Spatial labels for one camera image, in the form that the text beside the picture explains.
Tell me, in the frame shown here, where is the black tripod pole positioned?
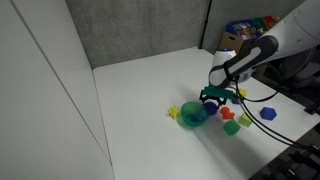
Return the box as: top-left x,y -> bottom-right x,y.
198,0 -> 213,49

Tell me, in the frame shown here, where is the blue cube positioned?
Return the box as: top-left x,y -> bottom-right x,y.
260,107 -> 277,121

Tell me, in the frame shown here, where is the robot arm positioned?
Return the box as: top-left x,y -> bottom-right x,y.
208,0 -> 320,90

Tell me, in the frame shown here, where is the light green cube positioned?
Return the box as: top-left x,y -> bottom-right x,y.
238,113 -> 252,127

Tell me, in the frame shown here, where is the cardboard box of toys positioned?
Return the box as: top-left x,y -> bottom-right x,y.
218,16 -> 281,53

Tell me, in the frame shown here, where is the yellow toy on blue block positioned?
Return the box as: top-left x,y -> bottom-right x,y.
239,89 -> 247,97

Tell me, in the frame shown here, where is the dark blue block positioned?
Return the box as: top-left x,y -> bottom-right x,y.
232,98 -> 241,104

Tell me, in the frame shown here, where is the yellow star toy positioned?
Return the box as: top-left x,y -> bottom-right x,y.
167,106 -> 180,119

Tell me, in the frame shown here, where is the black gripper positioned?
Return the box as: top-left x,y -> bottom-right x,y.
199,86 -> 235,107

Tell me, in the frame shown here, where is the purple ball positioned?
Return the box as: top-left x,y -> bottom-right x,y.
204,102 -> 218,115

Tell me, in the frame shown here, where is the blue toy in bowl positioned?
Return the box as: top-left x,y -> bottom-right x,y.
186,110 -> 208,123

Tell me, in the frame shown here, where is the dark green cube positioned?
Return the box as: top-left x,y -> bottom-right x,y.
223,120 -> 241,136

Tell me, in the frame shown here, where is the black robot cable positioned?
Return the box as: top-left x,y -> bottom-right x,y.
233,63 -> 320,150

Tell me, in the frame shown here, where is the green bowl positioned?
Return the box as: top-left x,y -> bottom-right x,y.
181,101 -> 209,127

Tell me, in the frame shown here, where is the orange arch block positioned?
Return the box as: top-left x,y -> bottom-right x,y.
220,107 -> 235,120

